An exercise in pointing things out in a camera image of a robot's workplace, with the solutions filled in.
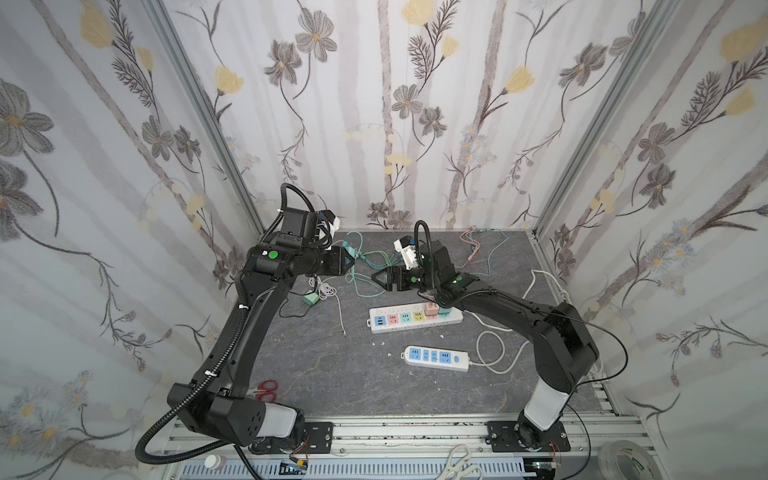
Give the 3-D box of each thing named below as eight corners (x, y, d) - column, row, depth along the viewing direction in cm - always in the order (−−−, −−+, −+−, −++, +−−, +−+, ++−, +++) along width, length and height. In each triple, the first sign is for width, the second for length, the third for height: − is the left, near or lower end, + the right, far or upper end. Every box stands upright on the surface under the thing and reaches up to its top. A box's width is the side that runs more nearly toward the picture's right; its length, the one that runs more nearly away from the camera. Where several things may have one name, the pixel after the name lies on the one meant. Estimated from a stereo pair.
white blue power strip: (400, 363, 89) (400, 359, 86) (401, 347, 92) (402, 343, 89) (467, 372, 87) (469, 368, 85) (466, 355, 90) (468, 351, 88)
